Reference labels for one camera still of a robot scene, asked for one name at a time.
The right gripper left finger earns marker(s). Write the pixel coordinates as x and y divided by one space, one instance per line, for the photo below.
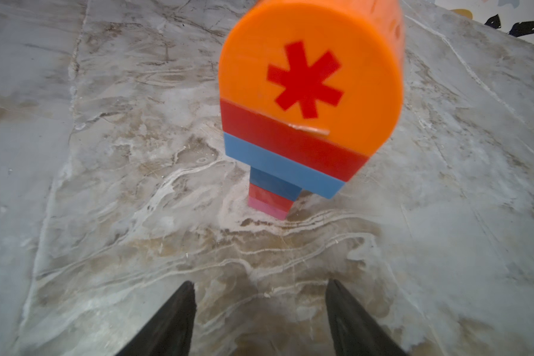
169 331

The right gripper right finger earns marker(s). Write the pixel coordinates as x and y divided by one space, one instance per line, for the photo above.
354 331

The pink square lego brick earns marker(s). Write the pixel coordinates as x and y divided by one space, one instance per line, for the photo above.
267 209

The red square lego brick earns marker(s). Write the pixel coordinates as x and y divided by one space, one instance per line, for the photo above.
269 198

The dark blue square lego brick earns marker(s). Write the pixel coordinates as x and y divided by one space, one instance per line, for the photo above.
274 185

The light blue long lego brick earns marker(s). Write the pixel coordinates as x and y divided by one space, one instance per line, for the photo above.
281 167

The red long lego brick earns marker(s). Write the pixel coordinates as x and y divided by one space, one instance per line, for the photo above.
301 147

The orange round lego piece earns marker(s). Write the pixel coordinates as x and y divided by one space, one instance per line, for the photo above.
330 68

